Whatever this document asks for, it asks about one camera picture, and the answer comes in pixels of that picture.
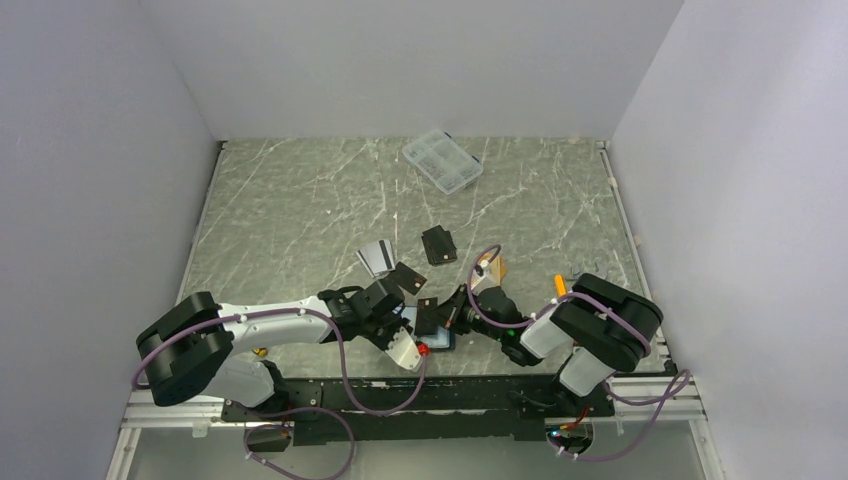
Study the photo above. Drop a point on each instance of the blue leather card holder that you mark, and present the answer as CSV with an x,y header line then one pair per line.
x,y
436,338

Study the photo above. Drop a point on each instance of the adjustable wrench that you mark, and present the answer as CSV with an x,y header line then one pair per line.
x,y
597,270

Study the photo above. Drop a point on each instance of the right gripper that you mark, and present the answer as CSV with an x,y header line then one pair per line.
x,y
463,297

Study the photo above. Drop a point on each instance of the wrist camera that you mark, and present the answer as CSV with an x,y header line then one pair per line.
x,y
481,278
403,351

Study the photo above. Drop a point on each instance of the silver card stack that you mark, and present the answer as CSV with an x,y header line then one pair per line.
x,y
377,257

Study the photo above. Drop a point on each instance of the loose black card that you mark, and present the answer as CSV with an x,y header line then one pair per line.
x,y
407,278

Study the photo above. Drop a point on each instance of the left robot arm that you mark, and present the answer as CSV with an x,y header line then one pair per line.
x,y
199,346

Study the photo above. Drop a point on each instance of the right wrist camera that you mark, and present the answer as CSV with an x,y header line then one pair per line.
x,y
481,278

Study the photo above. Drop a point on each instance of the aluminium rail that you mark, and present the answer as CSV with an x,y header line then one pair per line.
x,y
627,399

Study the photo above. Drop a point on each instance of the orange card stack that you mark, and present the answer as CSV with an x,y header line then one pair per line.
x,y
497,269

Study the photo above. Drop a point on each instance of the black card stack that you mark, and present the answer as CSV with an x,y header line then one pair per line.
x,y
439,246

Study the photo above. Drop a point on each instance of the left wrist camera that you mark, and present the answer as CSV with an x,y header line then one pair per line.
x,y
403,351

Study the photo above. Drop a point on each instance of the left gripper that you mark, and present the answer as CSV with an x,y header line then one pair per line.
x,y
398,322

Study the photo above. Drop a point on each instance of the black base frame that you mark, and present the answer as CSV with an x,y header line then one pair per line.
x,y
320,412

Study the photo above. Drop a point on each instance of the clear plastic organizer box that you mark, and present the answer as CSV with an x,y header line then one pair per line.
x,y
440,159

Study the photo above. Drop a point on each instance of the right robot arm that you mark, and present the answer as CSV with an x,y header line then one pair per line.
x,y
604,329

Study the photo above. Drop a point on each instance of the orange handled tool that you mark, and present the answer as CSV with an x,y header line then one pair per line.
x,y
561,286

